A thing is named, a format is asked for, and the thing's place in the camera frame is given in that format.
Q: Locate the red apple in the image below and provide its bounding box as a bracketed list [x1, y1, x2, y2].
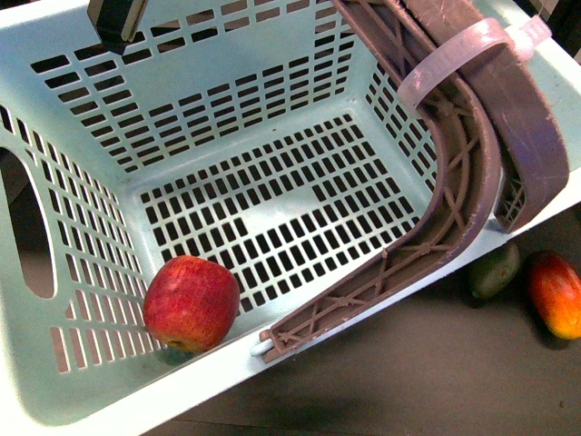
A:
[143, 255, 240, 352]

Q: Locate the brown basket handle pair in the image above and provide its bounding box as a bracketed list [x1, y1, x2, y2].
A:
[255, 1, 569, 362]

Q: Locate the green avocado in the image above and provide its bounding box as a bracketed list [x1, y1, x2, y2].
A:
[467, 242, 521, 300]

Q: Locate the red yellow mango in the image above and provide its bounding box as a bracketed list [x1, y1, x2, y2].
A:
[525, 251, 580, 341]

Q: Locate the white zip tie right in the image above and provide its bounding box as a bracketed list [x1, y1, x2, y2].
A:
[397, 15, 552, 111]

